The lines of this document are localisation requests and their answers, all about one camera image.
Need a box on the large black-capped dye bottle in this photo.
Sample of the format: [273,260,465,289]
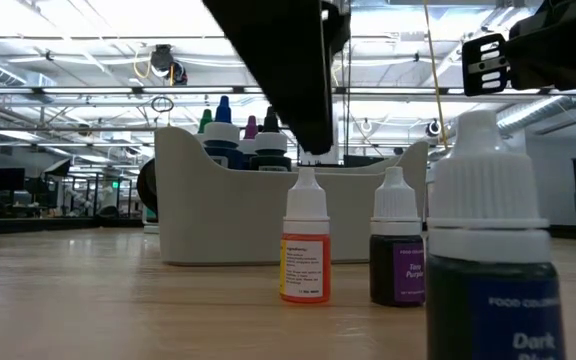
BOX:
[250,106,293,173]

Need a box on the large magenta-capped dye bottle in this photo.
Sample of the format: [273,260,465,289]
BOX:
[237,115,260,169]

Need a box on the yellow hanging cable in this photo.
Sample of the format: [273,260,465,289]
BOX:
[421,0,450,151]

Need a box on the small dark blue dye bottle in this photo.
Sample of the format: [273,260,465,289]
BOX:
[425,110,568,360]

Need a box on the silver ventilation duct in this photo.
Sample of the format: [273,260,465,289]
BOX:
[495,92,576,140]

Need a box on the dark monitor screen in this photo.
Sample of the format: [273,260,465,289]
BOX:
[0,168,26,192]

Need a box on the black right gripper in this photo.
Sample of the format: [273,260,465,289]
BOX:
[461,0,576,97]

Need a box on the grey plastic storage bin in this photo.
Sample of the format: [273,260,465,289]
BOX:
[154,126,430,266]

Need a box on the large blue-capped dye bottle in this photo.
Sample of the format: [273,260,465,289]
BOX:
[202,95,245,171]

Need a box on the small orange dye bottle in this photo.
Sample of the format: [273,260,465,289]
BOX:
[279,166,332,305]

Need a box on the large green-capped dye bottle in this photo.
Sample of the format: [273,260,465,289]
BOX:
[196,108,215,146]

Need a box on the small purple-label dye bottle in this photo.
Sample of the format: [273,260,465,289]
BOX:
[369,166,427,308]

